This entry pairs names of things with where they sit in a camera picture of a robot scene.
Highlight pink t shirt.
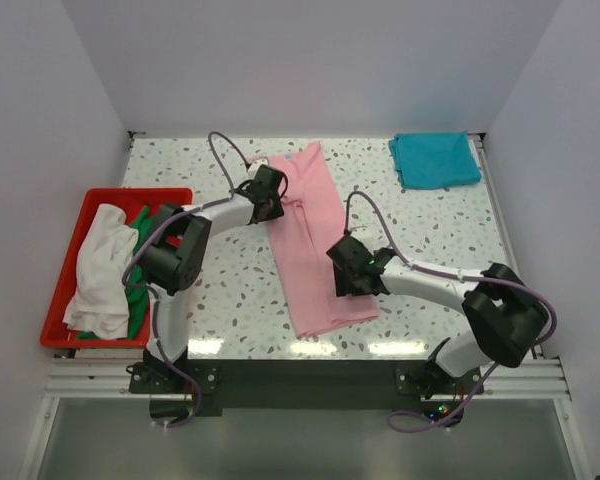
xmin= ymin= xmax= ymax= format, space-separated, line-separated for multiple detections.
xmin=266 ymin=142 xmax=378 ymax=337

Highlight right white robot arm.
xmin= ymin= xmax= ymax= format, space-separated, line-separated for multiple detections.
xmin=327 ymin=233 xmax=555 ymax=393

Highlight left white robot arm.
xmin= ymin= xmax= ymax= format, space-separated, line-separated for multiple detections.
xmin=137 ymin=164 xmax=288 ymax=392

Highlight teal folded t shirt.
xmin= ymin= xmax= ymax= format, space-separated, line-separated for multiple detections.
xmin=388 ymin=131 xmax=482 ymax=190

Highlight green t shirt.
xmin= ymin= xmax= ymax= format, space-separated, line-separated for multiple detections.
xmin=76 ymin=206 xmax=152 ymax=339

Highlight white t shirt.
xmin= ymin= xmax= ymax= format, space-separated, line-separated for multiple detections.
xmin=63 ymin=204 xmax=138 ymax=340

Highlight red plastic bin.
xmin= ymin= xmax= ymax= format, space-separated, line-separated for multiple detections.
xmin=40 ymin=187 xmax=193 ymax=350

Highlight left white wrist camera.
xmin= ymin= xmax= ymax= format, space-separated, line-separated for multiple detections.
xmin=247 ymin=157 xmax=269 ymax=178

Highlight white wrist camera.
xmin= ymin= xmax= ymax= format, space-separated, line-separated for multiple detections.
xmin=351 ymin=225 xmax=375 ymax=253
xmin=247 ymin=157 xmax=269 ymax=178

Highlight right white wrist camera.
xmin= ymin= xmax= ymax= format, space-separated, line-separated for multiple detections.
xmin=351 ymin=225 xmax=375 ymax=253

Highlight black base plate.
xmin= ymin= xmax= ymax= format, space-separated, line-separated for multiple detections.
xmin=126 ymin=357 xmax=484 ymax=420

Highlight aluminium frame rail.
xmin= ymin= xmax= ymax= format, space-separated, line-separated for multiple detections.
xmin=44 ymin=357 xmax=154 ymax=399

